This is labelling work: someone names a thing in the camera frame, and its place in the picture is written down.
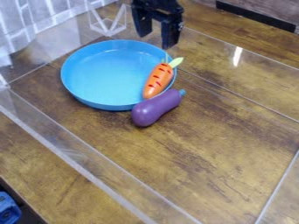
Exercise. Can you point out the black baseboard strip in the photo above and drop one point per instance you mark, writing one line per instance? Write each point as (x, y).
(278, 23)

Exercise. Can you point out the blue round plastic tray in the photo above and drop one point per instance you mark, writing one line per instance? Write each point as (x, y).
(105, 74)

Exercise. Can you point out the purple toy eggplant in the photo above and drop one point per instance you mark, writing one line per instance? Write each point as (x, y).
(147, 111)

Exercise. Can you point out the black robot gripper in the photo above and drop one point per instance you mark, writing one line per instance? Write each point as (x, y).
(165, 11)

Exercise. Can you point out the white patterned curtain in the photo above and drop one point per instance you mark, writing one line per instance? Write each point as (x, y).
(27, 17)

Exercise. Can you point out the orange toy carrot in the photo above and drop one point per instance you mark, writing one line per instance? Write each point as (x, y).
(161, 78)

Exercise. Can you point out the blue object at corner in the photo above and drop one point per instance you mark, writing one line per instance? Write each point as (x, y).
(10, 210)

